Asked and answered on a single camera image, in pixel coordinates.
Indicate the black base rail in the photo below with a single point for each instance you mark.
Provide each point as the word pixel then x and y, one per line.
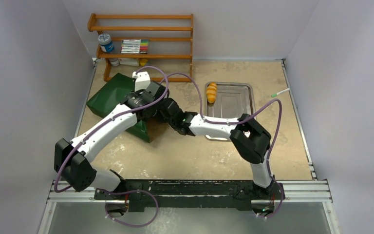
pixel 241 195

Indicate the orange wooden shelf rack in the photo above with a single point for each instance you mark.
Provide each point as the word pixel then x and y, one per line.
pixel 93 25

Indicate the orange fake bread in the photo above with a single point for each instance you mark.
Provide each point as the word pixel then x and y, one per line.
pixel 211 92

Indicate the green white marker pen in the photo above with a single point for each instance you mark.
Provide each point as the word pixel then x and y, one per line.
pixel 280 92

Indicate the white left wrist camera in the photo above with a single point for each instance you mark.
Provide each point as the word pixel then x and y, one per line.
pixel 141 80

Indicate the small grey jar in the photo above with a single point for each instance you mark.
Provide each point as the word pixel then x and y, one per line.
pixel 114 61

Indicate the silver metal tray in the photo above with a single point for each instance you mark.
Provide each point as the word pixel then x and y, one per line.
pixel 232 100

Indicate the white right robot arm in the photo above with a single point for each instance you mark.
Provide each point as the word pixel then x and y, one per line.
pixel 250 139

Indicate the pack of coloured markers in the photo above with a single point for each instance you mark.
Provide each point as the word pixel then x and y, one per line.
pixel 134 46

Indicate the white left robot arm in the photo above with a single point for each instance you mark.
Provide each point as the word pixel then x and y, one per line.
pixel 72 159

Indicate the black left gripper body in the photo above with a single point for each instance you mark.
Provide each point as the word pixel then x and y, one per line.
pixel 143 92

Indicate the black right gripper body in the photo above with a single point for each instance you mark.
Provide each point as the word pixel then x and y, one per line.
pixel 166 109

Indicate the white small box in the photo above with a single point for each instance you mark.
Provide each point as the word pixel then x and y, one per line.
pixel 129 61

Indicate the yellow small bottle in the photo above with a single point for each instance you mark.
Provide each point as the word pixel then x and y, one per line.
pixel 143 62

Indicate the green brown paper bag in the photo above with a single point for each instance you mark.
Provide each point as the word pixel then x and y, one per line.
pixel 120 91

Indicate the blue white jar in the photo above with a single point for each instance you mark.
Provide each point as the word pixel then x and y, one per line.
pixel 105 42

